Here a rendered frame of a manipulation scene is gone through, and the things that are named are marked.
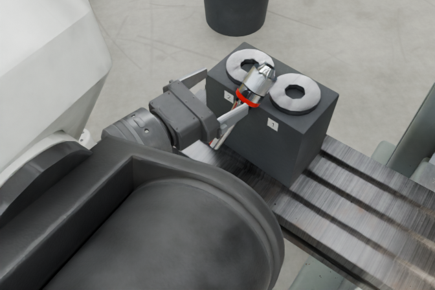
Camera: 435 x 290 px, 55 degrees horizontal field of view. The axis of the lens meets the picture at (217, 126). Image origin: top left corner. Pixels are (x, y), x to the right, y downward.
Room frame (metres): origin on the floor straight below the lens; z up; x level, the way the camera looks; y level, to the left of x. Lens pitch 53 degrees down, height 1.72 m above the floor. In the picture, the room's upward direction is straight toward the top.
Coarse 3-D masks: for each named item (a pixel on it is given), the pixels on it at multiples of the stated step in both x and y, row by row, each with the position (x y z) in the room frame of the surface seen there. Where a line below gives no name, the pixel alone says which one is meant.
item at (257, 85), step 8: (256, 64) 0.51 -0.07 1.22; (256, 72) 0.48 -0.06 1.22; (248, 80) 0.48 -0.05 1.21; (256, 80) 0.48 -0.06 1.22; (264, 80) 0.47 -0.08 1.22; (272, 80) 0.48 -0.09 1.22; (240, 88) 0.48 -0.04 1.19; (248, 88) 0.47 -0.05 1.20; (256, 88) 0.47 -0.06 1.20; (264, 88) 0.47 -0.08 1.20; (248, 96) 0.46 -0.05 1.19; (256, 96) 0.46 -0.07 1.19; (264, 96) 0.47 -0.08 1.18
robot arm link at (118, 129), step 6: (108, 126) 0.37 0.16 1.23; (114, 126) 0.36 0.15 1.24; (120, 126) 0.36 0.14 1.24; (84, 132) 0.34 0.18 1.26; (102, 132) 0.36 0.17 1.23; (108, 132) 0.35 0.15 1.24; (114, 132) 0.35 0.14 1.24; (120, 132) 0.35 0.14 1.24; (126, 132) 0.35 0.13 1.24; (84, 138) 0.32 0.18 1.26; (90, 138) 0.33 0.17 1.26; (102, 138) 0.36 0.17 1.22; (126, 138) 0.34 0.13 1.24; (132, 138) 0.34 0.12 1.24; (84, 144) 0.31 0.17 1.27; (90, 144) 0.32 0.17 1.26
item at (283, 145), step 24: (240, 48) 0.62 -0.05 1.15; (216, 72) 0.56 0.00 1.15; (240, 72) 0.54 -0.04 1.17; (288, 72) 0.56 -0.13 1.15; (216, 96) 0.54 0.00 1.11; (288, 96) 0.48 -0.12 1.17; (312, 96) 0.48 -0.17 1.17; (336, 96) 0.50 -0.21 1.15; (240, 120) 0.50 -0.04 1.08; (264, 120) 0.46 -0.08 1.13; (288, 120) 0.44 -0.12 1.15; (312, 120) 0.44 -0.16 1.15; (240, 144) 0.49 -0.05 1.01; (264, 144) 0.46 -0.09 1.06; (288, 144) 0.43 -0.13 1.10; (312, 144) 0.45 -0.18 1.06; (264, 168) 0.45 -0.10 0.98; (288, 168) 0.42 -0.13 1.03
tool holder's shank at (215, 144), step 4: (236, 100) 0.48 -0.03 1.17; (240, 100) 0.47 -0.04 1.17; (236, 104) 0.47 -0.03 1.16; (240, 104) 0.47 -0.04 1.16; (232, 108) 0.47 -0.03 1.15; (236, 124) 0.46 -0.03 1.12; (232, 128) 0.45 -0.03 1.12; (228, 132) 0.45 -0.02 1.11; (224, 136) 0.44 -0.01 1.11; (228, 136) 0.45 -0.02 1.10; (212, 140) 0.44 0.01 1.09; (216, 140) 0.44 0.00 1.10; (220, 140) 0.44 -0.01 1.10; (224, 140) 0.44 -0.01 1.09; (212, 144) 0.44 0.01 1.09; (216, 144) 0.44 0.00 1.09; (220, 144) 0.44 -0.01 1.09; (216, 148) 0.43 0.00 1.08
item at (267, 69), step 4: (264, 64) 0.50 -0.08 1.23; (268, 64) 0.50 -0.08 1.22; (260, 68) 0.49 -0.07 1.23; (264, 68) 0.49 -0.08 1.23; (268, 68) 0.49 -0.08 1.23; (272, 68) 0.50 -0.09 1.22; (264, 72) 0.49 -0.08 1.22; (268, 72) 0.49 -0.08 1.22; (272, 72) 0.49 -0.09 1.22; (268, 76) 0.48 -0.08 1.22; (272, 76) 0.48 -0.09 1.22
